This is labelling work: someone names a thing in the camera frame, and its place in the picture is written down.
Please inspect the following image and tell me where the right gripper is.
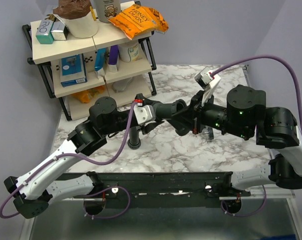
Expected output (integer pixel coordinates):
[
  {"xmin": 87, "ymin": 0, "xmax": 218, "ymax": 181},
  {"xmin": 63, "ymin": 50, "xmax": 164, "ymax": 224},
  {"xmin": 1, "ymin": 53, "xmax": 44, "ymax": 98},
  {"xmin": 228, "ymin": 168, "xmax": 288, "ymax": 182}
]
[{"xmin": 169, "ymin": 89, "xmax": 247, "ymax": 140}]

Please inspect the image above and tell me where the black corrugated hose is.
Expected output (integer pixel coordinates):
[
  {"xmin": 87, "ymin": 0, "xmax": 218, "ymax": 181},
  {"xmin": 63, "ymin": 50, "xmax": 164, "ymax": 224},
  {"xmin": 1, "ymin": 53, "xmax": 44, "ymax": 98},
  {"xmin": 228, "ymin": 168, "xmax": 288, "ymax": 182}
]
[{"xmin": 127, "ymin": 124, "xmax": 142, "ymax": 150}]

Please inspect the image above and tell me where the grey tee pipe fitting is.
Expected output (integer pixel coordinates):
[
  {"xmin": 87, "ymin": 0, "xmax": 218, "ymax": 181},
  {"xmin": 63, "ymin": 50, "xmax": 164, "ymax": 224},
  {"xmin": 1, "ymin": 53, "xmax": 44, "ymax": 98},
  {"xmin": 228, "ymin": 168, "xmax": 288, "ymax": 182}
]
[{"xmin": 153, "ymin": 99, "xmax": 187, "ymax": 120}]

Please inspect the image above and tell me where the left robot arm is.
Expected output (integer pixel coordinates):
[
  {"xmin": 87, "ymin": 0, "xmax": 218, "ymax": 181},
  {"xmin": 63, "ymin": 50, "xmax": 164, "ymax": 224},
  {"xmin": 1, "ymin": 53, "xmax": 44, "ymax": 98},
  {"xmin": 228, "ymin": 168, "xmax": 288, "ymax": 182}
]
[{"xmin": 4, "ymin": 94, "xmax": 161, "ymax": 219}]

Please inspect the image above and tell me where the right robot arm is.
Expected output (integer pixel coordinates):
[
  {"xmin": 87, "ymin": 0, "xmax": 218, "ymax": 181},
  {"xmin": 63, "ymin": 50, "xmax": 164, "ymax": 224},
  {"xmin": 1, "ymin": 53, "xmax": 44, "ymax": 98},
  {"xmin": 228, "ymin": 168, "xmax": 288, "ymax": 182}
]
[{"xmin": 168, "ymin": 85, "xmax": 302, "ymax": 196}]

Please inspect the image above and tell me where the grey white item lower shelf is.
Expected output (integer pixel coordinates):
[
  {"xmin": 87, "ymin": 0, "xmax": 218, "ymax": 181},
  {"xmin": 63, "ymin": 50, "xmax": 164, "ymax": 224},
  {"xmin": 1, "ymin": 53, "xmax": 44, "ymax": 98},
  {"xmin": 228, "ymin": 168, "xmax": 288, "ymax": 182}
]
[{"xmin": 112, "ymin": 77, "xmax": 133, "ymax": 93}]

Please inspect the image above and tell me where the orange snack bag lower shelf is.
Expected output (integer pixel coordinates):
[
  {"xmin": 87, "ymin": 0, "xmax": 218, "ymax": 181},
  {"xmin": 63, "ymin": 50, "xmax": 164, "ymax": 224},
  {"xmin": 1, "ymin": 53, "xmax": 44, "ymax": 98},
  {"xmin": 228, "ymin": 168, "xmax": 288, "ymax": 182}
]
[{"xmin": 71, "ymin": 85, "xmax": 105, "ymax": 104}]

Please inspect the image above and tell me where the purple white tube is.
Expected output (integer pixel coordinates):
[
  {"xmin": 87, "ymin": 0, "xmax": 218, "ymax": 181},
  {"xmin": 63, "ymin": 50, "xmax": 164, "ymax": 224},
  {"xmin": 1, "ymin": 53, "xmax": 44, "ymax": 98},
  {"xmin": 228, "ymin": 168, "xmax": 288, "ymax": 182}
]
[{"xmin": 108, "ymin": 45, "xmax": 119, "ymax": 73}]

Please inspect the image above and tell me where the white yellow cup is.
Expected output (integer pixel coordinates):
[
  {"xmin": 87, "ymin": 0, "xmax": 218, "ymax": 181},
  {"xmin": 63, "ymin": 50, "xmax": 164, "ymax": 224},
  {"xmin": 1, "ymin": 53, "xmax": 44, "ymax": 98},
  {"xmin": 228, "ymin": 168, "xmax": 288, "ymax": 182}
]
[{"xmin": 118, "ymin": 40, "xmax": 139, "ymax": 63}]

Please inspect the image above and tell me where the blue white tube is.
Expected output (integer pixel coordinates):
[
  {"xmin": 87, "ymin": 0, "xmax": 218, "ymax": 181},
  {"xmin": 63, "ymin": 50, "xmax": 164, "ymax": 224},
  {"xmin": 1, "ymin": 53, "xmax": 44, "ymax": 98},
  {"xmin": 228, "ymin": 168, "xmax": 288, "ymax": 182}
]
[{"xmin": 94, "ymin": 48, "xmax": 106, "ymax": 78}]

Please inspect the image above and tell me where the beige black shelf rack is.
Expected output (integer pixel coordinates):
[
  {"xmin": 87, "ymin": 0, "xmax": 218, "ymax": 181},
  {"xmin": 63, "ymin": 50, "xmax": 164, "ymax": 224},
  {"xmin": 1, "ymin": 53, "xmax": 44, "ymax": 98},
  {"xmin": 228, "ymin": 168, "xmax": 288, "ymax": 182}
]
[{"xmin": 22, "ymin": 20, "xmax": 157, "ymax": 121}]

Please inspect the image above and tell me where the blue razor box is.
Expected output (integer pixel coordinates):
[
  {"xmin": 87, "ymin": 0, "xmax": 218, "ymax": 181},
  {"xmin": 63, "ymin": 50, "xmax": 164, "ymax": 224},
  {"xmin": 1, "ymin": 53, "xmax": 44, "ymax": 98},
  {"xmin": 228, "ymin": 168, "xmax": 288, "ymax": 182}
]
[{"xmin": 60, "ymin": 54, "xmax": 87, "ymax": 87}]

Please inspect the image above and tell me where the orange honey dijon chip bag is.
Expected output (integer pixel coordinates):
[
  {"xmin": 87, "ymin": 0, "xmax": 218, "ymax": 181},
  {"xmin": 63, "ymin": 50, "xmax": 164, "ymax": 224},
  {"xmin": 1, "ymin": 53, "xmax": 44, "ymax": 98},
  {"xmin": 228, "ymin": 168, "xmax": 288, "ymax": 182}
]
[{"xmin": 109, "ymin": 4, "xmax": 169, "ymax": 40}]

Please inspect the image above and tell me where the white skull cup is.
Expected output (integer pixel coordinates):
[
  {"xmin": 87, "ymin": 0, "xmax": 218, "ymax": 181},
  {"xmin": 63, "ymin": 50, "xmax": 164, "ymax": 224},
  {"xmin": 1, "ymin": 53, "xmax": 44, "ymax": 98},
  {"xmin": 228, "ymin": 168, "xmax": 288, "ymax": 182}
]
[{"xmin": 93, "ymin": 0, "xmax": 121, "ymax": 23}]

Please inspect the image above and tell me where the silver white box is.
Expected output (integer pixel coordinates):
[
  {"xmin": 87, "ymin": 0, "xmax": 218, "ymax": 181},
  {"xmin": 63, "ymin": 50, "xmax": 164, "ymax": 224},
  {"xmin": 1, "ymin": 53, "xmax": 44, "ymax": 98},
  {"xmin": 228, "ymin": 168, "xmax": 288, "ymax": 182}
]
[{"xmin": 51, "ymin": 21, "xmax": 69, "ymax": 41}]

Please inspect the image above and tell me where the teal white box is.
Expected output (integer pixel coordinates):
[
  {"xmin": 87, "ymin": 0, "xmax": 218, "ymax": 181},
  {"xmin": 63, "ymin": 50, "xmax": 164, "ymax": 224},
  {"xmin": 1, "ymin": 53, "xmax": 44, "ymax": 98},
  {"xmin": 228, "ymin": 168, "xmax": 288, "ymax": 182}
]
[{"xmin": 36, "ymin": 19, "xmax": 54, "ymax": 45}]

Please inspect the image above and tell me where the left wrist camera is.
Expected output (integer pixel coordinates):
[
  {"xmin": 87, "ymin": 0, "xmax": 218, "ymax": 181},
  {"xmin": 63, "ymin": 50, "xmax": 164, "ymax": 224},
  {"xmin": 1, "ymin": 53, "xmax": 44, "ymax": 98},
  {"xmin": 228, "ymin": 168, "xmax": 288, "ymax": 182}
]
[{"xmin": 134, "ymin": 105, "xmax": 156, "ymax": 126}]

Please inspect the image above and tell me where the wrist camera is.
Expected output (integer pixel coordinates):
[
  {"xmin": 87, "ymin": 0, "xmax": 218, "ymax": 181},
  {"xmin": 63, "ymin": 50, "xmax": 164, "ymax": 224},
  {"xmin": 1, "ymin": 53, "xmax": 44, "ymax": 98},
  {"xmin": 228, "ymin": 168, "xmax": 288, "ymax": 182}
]
[
  {"xmin": 134, "ymin": 105, "xmax": 156, "ymax": 126},
  {"xmin": 194, "ymin": 67, "xmax": 221, "ymax": 106}
]

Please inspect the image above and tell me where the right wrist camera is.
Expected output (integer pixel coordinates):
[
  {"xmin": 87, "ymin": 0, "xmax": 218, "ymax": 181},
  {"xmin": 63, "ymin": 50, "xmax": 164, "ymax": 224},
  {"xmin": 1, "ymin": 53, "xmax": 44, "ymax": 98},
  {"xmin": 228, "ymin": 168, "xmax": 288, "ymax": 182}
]
[{"xmin": 194, "ymin": 67, "xmax": 221, "ymax": 106}]

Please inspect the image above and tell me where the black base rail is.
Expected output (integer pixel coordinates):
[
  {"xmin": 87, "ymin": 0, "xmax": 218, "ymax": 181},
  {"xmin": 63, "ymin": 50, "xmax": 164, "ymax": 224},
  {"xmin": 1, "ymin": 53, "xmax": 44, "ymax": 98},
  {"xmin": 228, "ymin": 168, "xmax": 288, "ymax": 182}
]
[{"xmin": 86, "ymin": 171, "xmax": 249, "ymax": 209}]

